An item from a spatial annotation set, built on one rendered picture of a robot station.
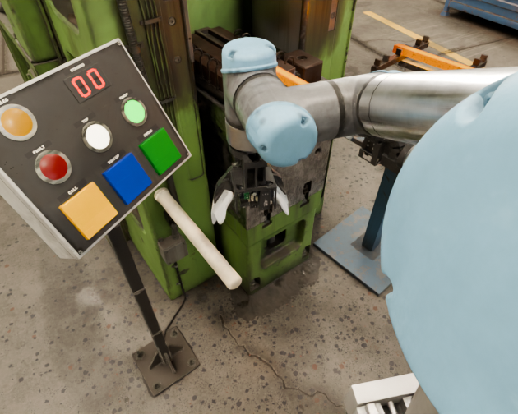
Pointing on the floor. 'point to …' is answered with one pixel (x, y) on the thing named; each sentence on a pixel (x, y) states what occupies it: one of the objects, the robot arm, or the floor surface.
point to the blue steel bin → (499, 11)
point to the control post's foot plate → (178, 365)
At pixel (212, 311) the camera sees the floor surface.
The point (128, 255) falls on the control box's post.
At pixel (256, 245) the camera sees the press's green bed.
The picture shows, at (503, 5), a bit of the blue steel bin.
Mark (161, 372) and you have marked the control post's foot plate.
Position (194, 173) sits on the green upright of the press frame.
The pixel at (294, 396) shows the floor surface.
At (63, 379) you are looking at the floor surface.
